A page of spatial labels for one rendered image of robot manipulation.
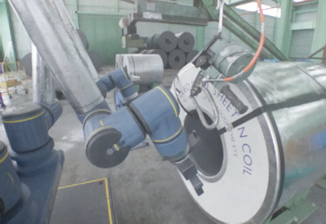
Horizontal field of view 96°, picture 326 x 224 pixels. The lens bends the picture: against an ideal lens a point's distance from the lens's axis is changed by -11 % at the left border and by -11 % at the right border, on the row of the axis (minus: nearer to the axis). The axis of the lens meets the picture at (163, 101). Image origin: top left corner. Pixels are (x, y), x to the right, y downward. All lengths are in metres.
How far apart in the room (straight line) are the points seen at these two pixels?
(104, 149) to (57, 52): 0.28
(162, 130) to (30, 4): 0.46
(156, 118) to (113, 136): 0.11
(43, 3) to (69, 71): 0.18
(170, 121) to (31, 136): 0.81
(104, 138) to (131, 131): 0.07
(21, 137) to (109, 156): 0.72
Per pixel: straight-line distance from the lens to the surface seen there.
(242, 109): 0.65
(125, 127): 0.41
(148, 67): 5.90
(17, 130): 1.06
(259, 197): 1.00
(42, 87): 1.26
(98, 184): 1.60
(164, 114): 0.43
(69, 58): 0.51
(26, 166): 1.16
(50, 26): 0.52
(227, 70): 0.70
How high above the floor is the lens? 1.41
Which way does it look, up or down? 17 degrees down
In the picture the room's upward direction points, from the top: straight up
